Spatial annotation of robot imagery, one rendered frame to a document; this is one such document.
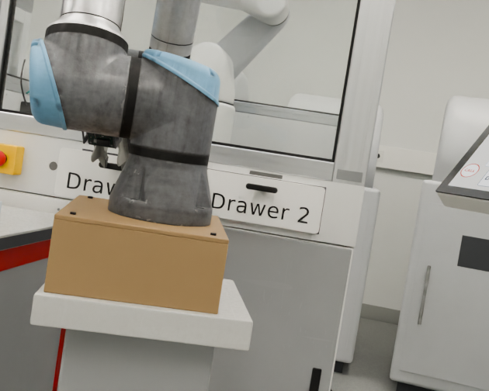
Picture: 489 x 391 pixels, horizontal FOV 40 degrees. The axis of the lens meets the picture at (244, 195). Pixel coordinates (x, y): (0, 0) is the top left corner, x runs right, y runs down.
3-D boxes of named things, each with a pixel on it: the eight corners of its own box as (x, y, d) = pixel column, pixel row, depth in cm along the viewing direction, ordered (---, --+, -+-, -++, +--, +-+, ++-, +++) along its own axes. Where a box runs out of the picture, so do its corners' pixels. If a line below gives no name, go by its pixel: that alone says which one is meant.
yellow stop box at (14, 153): (12, 175, 166) (15, 146, 166) (-16, 171, 167) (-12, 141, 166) (21, 174, 171) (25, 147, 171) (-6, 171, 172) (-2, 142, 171)
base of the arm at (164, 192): (221, 231, 95) (233, 160, 94) (112, 218, 90) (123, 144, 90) (198, 213, 109) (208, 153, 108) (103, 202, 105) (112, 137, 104)
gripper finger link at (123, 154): (113, 181, 145) (105, 145, 140) (123, 166, 150) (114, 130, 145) (127, 182, 145) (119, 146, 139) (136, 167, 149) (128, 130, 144)
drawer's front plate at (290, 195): (317, 234, 160) (325, 188, 159) (198, 214, 163) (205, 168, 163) (318, 233, 161) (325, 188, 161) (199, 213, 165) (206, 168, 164)
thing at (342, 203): (355, 247, 160) (365, 186, 159) (-46, 179, 173) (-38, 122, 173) (348, 219, 254) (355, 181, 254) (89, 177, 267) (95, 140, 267)
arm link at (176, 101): (216, 158, 94) (232, 60, 93) (118, 143, 92) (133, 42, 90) (205, 153, 106) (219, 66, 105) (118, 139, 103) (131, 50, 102)
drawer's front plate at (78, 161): (175, 215, 152) (183, 166, 151) (53, 195, 155) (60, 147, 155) (178, 215, 153) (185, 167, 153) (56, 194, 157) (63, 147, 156)
